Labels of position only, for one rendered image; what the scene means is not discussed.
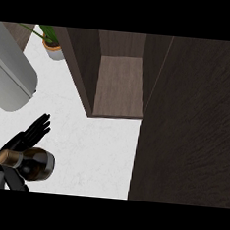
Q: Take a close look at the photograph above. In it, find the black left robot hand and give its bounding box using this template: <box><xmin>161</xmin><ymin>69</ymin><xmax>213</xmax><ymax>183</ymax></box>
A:
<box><xmin>0</xmin><ymin>109</ymin><xmax>53</xmax><ymax>194</ymax></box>

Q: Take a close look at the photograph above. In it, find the dark wine bottle gold neck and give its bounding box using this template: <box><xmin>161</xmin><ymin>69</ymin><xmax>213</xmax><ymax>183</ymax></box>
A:
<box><xmin>0</xmin><ymin>144</ymin><xmax>57</xmax><ymax>185</ymax></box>

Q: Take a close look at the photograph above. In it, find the dark brown wooden cabinet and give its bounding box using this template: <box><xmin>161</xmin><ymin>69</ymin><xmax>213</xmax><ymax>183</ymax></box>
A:
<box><xmin>45</xmin><ymin>26</ymin><xmax>176</xmax><ymax>126</ymax></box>

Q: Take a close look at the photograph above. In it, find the dark brown cabinet door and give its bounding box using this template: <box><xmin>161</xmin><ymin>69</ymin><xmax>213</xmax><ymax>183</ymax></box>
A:
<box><xmin>126</xmin><ymin>33</ymin><xmax>230</xmax><ymax>210</ymax></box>

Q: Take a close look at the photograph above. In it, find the pale grey rounded appliance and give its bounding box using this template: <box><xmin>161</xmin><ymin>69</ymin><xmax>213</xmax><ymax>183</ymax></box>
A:
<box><xmin>0</xmin><ymin>21</ymin><xmax>44</xmax><ymax>115</ymax></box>

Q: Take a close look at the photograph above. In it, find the green plant in white pot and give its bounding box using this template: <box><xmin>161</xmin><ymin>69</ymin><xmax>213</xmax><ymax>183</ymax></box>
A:
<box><xmin>16</xmin><ymin>23</ymin><xmax>68</xmax><ymax>62</ymax></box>

